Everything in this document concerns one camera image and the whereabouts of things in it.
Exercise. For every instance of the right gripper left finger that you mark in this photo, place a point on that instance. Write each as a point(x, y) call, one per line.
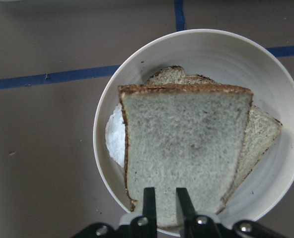
point(145, 225)

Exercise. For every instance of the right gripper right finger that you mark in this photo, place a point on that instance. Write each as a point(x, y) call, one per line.
point(192, 223)

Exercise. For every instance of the bread slice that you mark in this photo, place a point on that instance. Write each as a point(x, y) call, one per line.
point(182, 136)
point(261, 131)

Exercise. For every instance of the round beige plate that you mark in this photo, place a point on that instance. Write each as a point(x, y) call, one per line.
point(228, 59)

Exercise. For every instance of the bread slice on plate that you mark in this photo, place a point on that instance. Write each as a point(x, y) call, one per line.
point(261, 131)

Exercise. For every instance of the fried egg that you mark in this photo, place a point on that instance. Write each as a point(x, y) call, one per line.
point(115, 136)

